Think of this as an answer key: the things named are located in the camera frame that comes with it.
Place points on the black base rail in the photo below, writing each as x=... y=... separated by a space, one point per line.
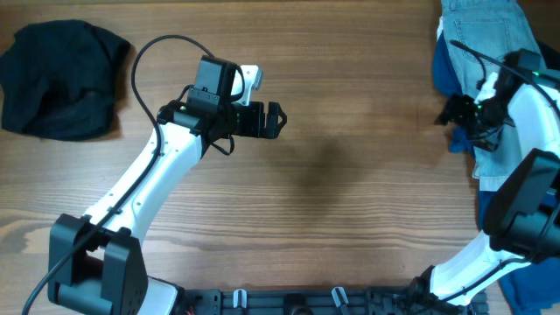
x=336 y=301

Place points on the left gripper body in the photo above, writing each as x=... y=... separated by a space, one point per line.
x=247 y=120

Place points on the black garment at right edge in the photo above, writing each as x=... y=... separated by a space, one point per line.
x=550 y=56

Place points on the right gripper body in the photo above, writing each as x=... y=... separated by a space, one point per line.
x=484 y=122

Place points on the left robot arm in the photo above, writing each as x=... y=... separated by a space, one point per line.
x=96 y=260

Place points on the black crumpled garment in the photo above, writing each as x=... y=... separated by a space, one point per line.
x=59 y=80

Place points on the light blue denim shorts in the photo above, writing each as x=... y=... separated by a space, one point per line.
x=494 y=28

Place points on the dark blue t-shirt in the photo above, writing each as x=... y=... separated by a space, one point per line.
x=528 y=290

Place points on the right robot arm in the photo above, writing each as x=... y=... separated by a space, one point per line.
x=521 y=224

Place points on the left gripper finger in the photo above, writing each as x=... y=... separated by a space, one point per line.
x=275 y=113
x=272 y=130

